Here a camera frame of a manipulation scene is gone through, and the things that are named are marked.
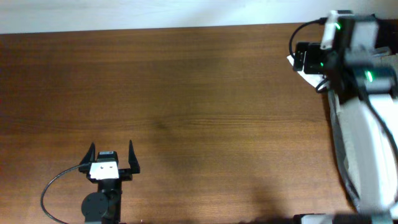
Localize white cloth garment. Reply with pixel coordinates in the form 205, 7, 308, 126
287, 55, 326, 89

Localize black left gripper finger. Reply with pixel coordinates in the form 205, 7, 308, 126
128, 140, 140, 174
80, 143, 95, 165

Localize khaki green shorts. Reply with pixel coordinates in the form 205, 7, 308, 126
328, 90, 397, 219

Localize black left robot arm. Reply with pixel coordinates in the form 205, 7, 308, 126
78, 141, 141, 224

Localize black garment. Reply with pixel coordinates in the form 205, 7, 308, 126
376, 19, 398, 54

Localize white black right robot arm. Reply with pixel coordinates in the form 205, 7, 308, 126
289, 11, 397, 223

